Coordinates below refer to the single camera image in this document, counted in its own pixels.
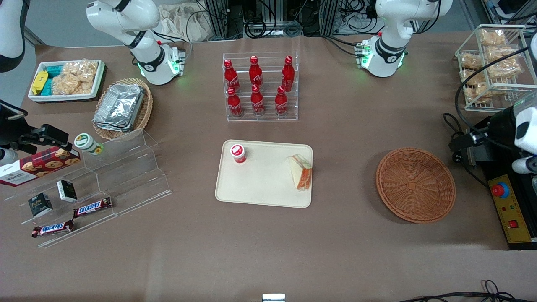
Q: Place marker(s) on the brown Snickers bar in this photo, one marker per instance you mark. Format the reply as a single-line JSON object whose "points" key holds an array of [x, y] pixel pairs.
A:
{"points": [[52, 228], [92, 207]]}

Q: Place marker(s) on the clear acrylic stepped stand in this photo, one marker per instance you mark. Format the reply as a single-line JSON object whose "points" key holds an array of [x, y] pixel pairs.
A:
{"points": [[126, 176]]}

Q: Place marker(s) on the beige plastic tray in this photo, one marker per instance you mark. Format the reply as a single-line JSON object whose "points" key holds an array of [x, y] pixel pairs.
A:
{"points": [[264, 184]]}

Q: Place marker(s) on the red tartan cookie box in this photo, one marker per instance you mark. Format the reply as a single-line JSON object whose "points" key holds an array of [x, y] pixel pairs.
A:
{"points": [[37, 165]]}

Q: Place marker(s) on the small white box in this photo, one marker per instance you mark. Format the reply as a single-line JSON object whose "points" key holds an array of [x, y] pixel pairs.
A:
{"points": [[273, 298]]}

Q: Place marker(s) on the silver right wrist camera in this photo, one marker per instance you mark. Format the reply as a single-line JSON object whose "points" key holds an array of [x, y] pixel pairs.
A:
{"points": [[6, 157]]}

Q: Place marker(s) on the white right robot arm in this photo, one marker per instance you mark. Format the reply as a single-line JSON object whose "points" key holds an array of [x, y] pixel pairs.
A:
{"points": [[142, 54]]}

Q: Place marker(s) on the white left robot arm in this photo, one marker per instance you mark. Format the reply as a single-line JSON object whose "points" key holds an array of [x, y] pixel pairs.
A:
{"points": [[386, 54]]}

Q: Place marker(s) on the black tray sealing machine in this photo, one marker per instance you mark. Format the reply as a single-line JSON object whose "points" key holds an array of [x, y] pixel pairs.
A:
{"points": [[520, 235]]}

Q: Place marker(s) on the red cola bottle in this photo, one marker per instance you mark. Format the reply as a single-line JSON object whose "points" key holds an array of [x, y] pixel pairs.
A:
{"points": [[257, 102], [255, 73], [230, 77], [288, 75], [281, 103], [234, 105]]}

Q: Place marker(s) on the red lidded small cup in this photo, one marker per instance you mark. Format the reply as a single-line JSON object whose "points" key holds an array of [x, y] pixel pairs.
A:
{"points": [[238, 153]]}

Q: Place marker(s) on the red emergency stop button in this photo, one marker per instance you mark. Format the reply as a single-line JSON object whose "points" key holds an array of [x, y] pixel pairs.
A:
{"points": [[500, 190]]}

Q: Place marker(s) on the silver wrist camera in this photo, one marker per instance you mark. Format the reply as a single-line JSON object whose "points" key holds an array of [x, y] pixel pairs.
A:
{"points": [[524, 165], [6, 157]]}

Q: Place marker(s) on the bagged bread snack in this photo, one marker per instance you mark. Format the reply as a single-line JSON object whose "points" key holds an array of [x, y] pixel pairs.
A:
{"points": [[470, 61], [491, 37], [476, 90], [503, 63]]}

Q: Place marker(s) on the round brown wicker basket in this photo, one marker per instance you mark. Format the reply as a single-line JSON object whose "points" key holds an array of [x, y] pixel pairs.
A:
{"points": [[415, 184]]}

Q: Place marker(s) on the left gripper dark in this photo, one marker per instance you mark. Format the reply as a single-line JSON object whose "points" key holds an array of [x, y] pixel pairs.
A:
{"points": [[500, 123]]}

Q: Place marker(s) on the clear bag of crackers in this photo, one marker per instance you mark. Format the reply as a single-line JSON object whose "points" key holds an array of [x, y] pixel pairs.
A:
{"points": [[69, 85], [84, 69]]}

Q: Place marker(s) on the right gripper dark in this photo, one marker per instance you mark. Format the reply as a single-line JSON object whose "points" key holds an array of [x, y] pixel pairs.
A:
{"points": [[9, 129]]}

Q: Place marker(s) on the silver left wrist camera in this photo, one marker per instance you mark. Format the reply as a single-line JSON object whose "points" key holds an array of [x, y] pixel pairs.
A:
{"points": [[524, 165]]}

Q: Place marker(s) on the crumpled beige cloth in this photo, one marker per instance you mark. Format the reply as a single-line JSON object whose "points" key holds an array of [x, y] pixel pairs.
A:
{"points": [[184, 21]]}

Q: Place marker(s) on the aluminium foil container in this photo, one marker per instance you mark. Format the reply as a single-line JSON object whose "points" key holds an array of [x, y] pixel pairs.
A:
{"points": [[113, 128], [119, 105]]}

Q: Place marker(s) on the yellow snack packet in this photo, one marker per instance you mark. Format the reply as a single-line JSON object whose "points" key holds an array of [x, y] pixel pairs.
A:
{"points": [[40, 82]]}

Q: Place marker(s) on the clear acrylic bottle rack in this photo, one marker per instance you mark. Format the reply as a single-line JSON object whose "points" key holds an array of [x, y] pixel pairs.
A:
{"points": [[262, 118]]}

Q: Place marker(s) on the green lidded yogurt cup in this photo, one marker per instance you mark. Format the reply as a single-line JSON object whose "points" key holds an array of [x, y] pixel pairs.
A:
{"points": [[87, 143]]}

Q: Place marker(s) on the teal snack packet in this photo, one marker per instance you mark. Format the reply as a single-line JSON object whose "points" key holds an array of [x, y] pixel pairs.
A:
{"points": [[54, 69], [48, 87]]}

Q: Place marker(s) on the small black carton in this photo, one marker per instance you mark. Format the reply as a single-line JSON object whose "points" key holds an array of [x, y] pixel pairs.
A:
{"points": [[67, 191], [40, 204]]}

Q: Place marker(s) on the oval tan wicker basket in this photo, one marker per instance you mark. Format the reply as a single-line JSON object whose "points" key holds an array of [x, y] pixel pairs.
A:
{"points": [[147, 109]]}

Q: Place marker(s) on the triangle sandwich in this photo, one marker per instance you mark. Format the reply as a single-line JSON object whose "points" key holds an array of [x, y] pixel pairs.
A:
{"points": [[302, 174]]}

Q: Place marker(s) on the aluminium equipment frame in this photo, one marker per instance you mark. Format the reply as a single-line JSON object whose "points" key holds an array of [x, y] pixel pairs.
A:
{"points": [[222, 19]]}

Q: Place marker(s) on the white rectangular snack bin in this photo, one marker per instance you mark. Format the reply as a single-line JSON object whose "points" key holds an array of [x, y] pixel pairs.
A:
{"points": [[37, 97]]}

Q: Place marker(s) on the red rocker switch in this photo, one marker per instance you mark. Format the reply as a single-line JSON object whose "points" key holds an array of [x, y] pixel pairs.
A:
{"points": [[514, 224]]}

